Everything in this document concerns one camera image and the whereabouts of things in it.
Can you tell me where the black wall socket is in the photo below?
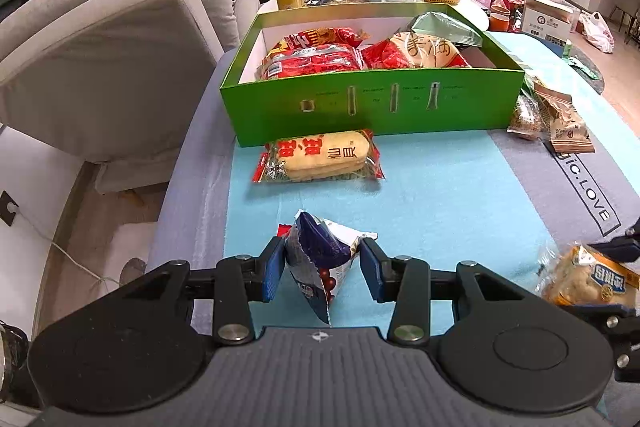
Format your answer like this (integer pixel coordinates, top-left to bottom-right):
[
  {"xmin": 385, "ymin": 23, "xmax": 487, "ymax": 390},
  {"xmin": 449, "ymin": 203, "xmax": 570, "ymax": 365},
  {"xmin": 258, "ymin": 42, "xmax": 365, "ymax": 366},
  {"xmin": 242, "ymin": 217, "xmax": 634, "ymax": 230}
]
[{"xmin": 0, "ymin": 190, "xmax": 20, "ymax": 227}]

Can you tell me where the red rice cracker packet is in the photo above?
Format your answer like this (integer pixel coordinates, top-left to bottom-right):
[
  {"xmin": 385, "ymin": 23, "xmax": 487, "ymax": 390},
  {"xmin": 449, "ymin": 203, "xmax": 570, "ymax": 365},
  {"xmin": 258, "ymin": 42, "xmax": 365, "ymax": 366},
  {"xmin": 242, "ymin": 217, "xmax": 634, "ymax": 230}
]
[{"xmin": 251, "ymin": 129, "xmax": 386, "ymax": 184}]

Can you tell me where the brown snack packet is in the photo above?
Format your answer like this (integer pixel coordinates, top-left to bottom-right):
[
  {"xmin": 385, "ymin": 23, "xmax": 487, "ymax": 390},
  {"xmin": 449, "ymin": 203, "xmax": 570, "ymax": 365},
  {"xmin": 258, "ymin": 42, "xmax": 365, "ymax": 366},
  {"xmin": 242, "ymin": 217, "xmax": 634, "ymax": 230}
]
[{"xmin": 532, "ymin": 79, "xmax": 597, "ymax": 154}]

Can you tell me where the silvery clear snack packet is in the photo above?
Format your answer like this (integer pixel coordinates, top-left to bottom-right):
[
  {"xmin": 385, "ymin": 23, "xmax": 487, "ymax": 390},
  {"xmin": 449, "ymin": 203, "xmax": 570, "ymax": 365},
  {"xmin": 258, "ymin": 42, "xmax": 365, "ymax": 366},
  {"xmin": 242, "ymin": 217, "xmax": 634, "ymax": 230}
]
[{"xmin": 506, "ymin": 89, "xmax": 546, "ymax": 142}]

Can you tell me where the clear bread packet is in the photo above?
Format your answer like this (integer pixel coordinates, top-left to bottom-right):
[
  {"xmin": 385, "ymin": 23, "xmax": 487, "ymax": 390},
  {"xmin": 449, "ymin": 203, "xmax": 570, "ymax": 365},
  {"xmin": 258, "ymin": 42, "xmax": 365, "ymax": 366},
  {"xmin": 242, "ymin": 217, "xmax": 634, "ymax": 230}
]
[{"xmin": 537, "ymin": 243, "xmax": 640, "ymax": 310}]

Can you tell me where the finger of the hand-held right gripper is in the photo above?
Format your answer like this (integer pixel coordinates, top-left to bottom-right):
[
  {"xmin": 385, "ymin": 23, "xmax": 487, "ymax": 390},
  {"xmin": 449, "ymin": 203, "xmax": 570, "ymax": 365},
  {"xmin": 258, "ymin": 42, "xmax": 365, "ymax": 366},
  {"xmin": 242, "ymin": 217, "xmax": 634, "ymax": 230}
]
[
  {"xmin": 592, "ymin": 218, "xmax": 640, "ymax": 264},
  {"xmin": 580, "ymin": 303, "xmax": 640, "ymax": 383}
]

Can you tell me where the red bag with beige label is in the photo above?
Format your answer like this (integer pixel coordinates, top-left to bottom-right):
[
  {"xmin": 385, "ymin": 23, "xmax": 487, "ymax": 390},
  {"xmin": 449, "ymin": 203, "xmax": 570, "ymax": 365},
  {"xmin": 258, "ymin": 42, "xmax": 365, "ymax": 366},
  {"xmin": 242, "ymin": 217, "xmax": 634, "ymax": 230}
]
[{"xmin": 361, "ymin": 32, "xmax": 471, "ymax": 70}]

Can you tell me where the green snack bag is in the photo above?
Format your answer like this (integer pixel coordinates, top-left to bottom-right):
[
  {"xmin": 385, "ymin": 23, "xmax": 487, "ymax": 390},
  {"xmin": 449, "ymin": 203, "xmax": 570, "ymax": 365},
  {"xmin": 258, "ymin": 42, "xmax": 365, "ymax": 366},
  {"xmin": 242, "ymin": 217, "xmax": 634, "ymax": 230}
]
[{"xmin": 407, "ymin": 12, "xmax": 485, "ymax": 50}]

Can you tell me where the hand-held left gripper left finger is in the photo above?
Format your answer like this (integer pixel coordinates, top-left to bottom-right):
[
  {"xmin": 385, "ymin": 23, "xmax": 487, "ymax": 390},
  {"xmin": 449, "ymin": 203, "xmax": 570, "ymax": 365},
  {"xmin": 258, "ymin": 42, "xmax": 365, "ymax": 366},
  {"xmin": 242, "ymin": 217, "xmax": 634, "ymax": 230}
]
[{"xmin": 120, "ymin": 236, "xmax": 287, "ymax": 348}]

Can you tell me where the blue white snack packet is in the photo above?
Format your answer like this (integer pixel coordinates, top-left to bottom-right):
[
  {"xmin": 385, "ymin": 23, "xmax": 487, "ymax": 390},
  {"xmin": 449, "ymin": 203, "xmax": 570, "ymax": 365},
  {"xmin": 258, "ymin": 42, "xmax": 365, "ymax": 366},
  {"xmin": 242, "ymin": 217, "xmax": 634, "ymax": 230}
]
[{"xmin": 277, "ymin": 209, "xmax": 378, "ymax": 327}]

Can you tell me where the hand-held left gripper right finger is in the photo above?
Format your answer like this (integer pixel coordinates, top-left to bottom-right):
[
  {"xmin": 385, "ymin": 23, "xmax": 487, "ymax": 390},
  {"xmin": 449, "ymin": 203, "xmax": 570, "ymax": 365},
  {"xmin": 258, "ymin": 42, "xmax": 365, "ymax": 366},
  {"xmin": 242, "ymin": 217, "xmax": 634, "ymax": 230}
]
[{"xmin": 358, "ymin": 236, "xmax": 551, "ymax": 348}]

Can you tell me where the grey sofa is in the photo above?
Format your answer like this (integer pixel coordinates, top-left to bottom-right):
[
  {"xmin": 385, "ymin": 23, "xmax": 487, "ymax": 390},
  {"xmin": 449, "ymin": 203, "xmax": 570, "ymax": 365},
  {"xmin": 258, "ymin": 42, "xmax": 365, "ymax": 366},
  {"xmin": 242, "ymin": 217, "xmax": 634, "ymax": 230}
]
[{"xmin": 0, "ymin": 0, "xmax": 261, "ymax": 195}]

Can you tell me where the red yellow noodle snack bag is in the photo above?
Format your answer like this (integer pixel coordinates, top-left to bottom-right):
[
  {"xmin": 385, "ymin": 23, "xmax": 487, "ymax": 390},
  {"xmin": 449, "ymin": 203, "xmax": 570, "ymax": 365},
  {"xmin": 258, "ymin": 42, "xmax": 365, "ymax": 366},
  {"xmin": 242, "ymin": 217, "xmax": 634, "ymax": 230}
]
[{"xmin": 277, "ymin": 27, "xmax": 372, "ymax": 52}]

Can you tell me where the white plastic bag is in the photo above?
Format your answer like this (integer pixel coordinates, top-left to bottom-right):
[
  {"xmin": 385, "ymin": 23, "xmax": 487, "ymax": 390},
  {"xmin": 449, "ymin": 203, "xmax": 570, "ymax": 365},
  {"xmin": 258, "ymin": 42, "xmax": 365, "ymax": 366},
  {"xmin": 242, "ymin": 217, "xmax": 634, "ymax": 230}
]
[{"xmin": 575, "ymin": 11, "xmax": 615, "ymax": 54}]

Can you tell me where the orange cup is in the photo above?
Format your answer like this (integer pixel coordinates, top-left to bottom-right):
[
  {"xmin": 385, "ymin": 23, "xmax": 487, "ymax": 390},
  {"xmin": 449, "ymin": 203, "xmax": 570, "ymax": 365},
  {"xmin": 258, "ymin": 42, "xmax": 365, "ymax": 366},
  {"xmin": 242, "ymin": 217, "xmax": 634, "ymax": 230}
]
[{"xmin": 489, "ymin": 4, "xmax": 511, "ymax": 32}]

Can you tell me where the small green wrapper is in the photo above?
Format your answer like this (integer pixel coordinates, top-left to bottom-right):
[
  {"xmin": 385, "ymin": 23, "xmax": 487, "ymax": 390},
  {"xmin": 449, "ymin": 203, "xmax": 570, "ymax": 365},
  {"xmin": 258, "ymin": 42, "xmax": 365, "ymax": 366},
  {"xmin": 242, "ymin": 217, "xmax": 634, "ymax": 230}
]
[{"xmin": 567, "ymin": 54, "xmax": 601, "ymax": 80}]

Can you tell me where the white cable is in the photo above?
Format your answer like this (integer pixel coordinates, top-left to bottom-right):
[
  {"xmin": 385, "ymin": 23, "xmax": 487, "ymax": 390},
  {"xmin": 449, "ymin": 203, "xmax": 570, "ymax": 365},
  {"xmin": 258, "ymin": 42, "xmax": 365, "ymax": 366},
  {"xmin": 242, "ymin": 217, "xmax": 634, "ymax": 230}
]
[{"xmin": 15, "ymin": 217, "xmax": 121, "ymax": 288}]

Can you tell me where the green cardboard box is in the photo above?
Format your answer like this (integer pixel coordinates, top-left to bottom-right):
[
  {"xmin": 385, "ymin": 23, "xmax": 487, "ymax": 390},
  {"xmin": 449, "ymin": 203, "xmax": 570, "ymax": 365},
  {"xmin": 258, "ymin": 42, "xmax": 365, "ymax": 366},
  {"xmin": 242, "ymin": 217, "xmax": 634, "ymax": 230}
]
[{"xmin": 220, "ymin": 2, "xmax": 526, "ymax": 148}]

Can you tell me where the white cardboard box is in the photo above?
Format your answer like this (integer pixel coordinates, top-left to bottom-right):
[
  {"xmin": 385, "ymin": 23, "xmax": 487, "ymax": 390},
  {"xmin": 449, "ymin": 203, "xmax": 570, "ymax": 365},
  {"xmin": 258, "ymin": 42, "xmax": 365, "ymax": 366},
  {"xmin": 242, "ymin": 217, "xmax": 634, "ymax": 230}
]
[{"xmin": 520, "ymin": 0, "xmax": 581, "ymax": 48}]

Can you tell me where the red clear snack packet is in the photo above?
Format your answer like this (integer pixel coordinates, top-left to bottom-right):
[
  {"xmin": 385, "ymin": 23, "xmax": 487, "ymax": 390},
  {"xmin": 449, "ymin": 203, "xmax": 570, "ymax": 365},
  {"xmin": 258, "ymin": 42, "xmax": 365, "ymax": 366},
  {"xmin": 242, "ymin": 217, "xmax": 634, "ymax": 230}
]
[{"xmin": 260, "ymin": 44, "xmax": 365, "ymax": 81}]

